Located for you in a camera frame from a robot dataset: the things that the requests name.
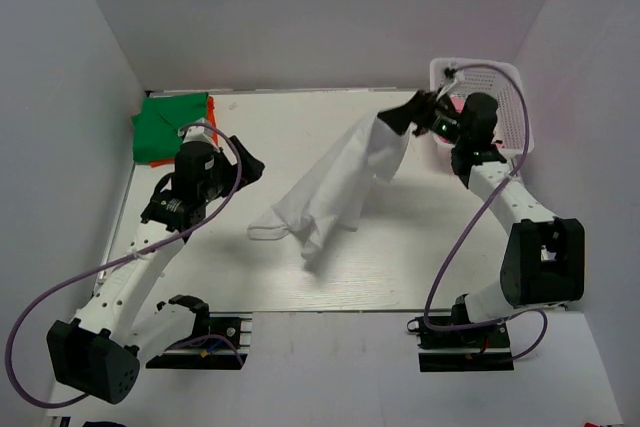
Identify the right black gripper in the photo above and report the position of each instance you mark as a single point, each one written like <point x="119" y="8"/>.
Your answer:
<point x="420" y="112"/>

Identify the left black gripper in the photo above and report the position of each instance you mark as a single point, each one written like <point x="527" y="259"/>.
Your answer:
<point x="236" y="163"/>

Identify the white t shirt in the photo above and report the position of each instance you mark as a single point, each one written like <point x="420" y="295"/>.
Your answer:
<point x="332" y="193"/>

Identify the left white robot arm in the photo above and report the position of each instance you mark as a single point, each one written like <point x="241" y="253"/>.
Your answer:
<point x="101" y="351"/>

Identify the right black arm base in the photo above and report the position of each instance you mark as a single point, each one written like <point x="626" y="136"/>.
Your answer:
<point x="487" y="349"/>

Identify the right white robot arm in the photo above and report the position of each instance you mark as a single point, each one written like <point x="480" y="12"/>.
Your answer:
<point x="544" y="261"/>

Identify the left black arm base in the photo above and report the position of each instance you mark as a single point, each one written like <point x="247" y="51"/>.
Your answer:
<point x="224" y="346"/>

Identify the pink t shirt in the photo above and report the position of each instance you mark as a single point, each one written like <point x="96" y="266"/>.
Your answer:
<point x="456" y="104"/>

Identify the orange folded t shirt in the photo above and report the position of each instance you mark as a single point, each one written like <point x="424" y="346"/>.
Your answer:
<point x="212" y="112"/>

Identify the white plastic basket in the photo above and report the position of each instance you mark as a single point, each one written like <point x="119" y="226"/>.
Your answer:
<point x="511" y="125"/>

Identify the green folded t shirt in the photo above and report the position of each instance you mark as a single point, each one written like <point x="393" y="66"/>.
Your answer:
<point x="160" y="127"/>

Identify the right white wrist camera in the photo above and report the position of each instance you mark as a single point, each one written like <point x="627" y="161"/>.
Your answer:
<point x="451" y="80"/>

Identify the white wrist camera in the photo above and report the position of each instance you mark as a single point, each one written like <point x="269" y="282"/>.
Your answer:
<point x="201" y="131"/>
<point x="451" y="80"/>

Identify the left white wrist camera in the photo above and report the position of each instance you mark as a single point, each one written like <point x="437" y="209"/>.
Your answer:
<point x="201" y="131"/>

